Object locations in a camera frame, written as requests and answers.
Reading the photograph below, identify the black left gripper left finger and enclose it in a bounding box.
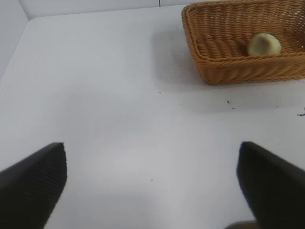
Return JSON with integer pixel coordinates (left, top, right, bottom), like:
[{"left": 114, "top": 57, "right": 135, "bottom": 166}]
[{"left": 0, "top": 142, "right": 68, "bottom": 229}]

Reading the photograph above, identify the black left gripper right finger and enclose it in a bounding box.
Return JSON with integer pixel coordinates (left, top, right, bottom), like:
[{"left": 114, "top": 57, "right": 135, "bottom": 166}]
[{"left": 236, "top": 141, "right": 305, "bottom": 229}]

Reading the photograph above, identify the pale yellow egg yolk pastry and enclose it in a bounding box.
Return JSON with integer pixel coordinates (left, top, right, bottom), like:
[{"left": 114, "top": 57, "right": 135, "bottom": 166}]
[{"left": 247, "top": 33, "right": 282, "bottom": 56}]

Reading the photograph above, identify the brown wicker basket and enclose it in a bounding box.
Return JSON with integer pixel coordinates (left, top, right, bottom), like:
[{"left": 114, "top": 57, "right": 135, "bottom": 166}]
[{"left": 181, "top": 0, "right": 305, "bottom": 85}]

